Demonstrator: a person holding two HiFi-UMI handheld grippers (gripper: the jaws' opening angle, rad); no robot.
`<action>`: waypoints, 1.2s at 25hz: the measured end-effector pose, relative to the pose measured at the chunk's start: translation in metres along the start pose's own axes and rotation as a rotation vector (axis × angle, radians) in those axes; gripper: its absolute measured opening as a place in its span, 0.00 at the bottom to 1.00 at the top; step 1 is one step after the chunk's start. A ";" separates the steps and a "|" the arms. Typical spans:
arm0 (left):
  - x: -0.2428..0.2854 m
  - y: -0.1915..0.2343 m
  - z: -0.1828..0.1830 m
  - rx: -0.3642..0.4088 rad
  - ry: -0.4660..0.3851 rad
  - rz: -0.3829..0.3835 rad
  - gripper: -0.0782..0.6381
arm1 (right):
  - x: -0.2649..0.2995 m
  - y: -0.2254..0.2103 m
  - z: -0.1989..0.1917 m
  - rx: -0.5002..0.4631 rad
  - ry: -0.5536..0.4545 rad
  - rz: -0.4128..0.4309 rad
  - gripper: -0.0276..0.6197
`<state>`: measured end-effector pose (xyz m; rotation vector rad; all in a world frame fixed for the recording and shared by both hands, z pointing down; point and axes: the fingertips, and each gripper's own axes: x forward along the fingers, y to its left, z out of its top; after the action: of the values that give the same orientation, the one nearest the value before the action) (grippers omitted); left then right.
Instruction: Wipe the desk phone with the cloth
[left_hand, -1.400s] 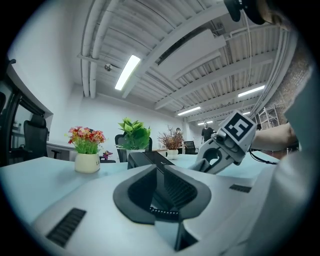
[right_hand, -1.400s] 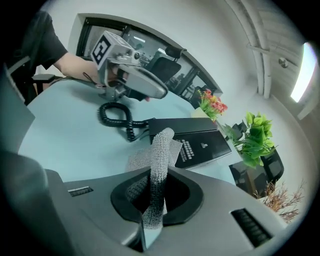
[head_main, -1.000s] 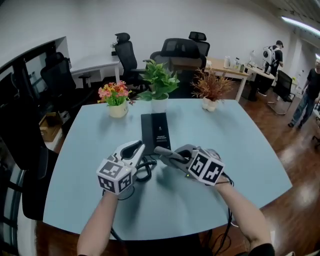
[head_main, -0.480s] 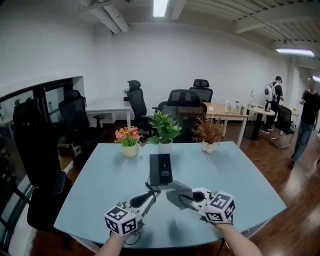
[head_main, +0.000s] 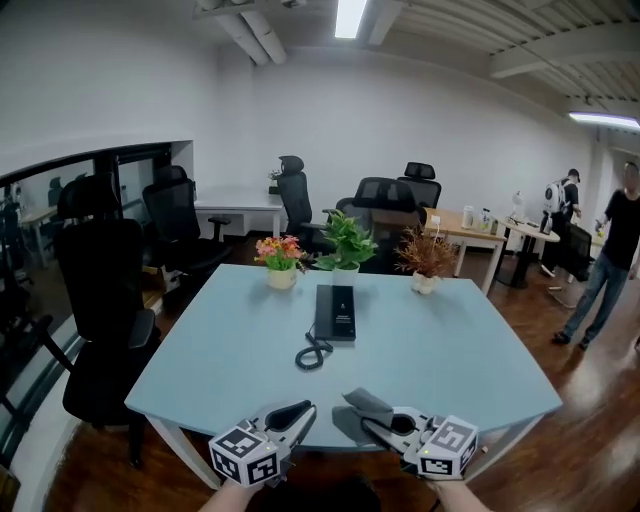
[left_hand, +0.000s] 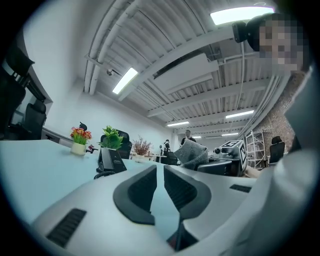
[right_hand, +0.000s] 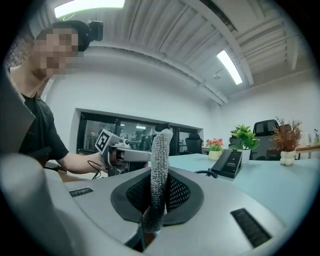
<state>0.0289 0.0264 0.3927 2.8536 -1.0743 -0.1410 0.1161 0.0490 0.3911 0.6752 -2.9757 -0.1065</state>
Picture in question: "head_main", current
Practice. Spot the brown dried plant white pot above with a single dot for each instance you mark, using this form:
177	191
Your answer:
425	255

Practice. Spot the white ceiling pipes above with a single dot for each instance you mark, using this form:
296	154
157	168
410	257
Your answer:
255	30

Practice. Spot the black desk telephone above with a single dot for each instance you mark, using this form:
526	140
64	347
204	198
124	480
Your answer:
335	312

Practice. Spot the ceiling tube light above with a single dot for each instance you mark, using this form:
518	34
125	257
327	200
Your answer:
605	121

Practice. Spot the large black padded office chair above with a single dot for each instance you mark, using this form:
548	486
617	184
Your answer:
100	275

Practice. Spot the black mesh office chair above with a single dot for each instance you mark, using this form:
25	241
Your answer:
295	200
420	172
172	215
385	195

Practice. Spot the person's right forearm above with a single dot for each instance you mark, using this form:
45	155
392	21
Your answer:
457	500

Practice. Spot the white desk lamp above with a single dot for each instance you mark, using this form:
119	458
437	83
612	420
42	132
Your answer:
517	205

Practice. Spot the green leafy plant white pot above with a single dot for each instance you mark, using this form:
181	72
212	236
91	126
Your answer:
347	242

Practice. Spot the wooden desk with white legs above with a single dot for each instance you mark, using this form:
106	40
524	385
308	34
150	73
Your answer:
460	232

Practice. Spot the person's left forearm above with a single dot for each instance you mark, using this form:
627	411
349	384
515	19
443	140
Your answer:
230	500

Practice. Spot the black framed glass partition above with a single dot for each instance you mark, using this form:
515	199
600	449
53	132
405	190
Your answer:
107	165

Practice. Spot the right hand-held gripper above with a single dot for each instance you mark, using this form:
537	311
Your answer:
445	447

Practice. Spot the pink flowers in cream pot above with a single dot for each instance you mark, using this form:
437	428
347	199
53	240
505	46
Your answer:
277	252

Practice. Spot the grey cloth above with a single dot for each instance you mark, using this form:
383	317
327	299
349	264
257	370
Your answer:
362	405

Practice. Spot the white round backpack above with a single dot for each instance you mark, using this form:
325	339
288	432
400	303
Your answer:
556	195

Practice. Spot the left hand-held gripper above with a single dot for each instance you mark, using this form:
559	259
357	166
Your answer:
245	455

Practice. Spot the round wooden table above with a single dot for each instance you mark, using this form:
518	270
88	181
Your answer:
530	232

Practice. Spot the white kettle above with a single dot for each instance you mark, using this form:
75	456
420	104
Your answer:
468	217

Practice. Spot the cardboard box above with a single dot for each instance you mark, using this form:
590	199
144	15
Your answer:
152	285

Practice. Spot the small potted plant black pot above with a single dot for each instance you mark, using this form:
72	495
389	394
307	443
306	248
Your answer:
274	182

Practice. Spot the black cantilever visitor chair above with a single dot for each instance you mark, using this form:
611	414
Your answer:
577	250

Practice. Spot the clear bottle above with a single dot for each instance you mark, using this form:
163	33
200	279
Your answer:
486	221

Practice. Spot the long ceiling light panel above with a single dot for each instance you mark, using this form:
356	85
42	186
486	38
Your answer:
350	17

